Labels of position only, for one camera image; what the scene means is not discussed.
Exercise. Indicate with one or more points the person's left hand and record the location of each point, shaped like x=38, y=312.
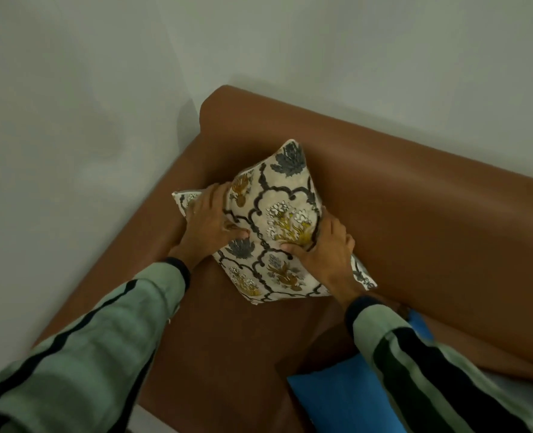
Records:
x=203, y=225

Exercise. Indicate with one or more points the person's right hand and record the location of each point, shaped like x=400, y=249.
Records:
x=332, y=257

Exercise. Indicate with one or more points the person's left thumb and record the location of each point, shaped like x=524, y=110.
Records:
x=237, y=233

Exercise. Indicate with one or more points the person's right thumb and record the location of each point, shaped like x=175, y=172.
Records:
x=296, y=251

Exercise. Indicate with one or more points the floral patterned cushion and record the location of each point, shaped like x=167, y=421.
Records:
x=275, y=193

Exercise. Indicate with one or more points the person's left forearm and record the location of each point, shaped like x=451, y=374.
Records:
x=90, y=351

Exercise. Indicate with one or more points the person's right forearm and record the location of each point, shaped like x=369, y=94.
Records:
x=429, y=378

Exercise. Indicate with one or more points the brown leather sofa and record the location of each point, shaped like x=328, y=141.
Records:
x=429, y=229

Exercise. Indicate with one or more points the blue cushion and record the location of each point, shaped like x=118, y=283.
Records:
x=338, y=394

